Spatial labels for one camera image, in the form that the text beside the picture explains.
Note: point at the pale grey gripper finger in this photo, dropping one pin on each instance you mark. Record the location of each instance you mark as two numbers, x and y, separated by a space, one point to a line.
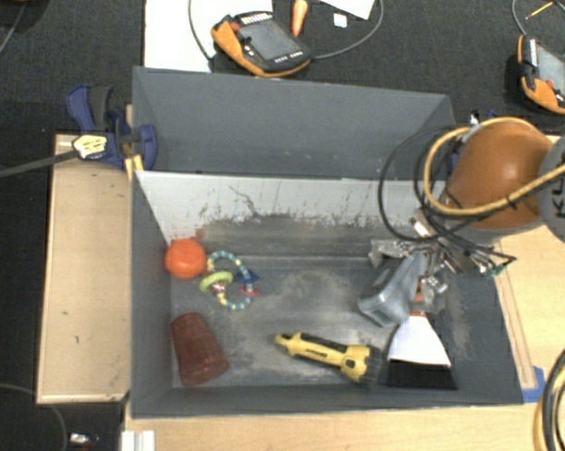
432 290
391 293

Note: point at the white and black cone-shaped thing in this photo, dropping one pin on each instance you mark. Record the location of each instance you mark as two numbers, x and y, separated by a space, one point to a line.
419 345

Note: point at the yellow and black flashlight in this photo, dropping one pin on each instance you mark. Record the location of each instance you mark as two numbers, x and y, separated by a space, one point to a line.
324 353

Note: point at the grey metal bin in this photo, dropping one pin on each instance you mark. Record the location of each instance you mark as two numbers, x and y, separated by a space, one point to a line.
286 127

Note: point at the red-brown plastic cup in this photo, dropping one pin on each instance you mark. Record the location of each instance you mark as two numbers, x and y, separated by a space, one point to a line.
197 351

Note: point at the orange toy fruit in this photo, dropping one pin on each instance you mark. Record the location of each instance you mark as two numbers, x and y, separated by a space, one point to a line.
185 259

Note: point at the pale wood flat board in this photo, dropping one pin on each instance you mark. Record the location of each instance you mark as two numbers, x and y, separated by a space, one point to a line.
88 278

